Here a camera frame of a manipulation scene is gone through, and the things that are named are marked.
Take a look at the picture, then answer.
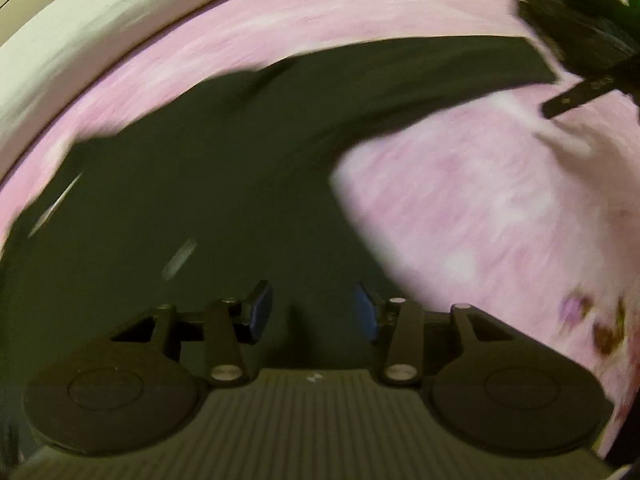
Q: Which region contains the pink floral bed blanket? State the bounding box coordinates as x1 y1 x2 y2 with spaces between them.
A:
0 0 640 461

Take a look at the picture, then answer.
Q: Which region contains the white striped duvet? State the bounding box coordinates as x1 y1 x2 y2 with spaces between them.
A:
0 0 351 183

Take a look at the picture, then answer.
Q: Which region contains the black garment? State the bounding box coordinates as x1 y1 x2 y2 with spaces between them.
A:
0 35 559 461

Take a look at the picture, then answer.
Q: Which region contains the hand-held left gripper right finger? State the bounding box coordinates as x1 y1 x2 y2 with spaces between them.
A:
353 281 522 388

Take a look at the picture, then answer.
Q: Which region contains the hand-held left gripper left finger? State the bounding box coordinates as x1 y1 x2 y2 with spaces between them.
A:
110 280 274 388

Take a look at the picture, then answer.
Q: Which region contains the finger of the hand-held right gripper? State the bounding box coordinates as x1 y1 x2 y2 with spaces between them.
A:
541 76 616 121

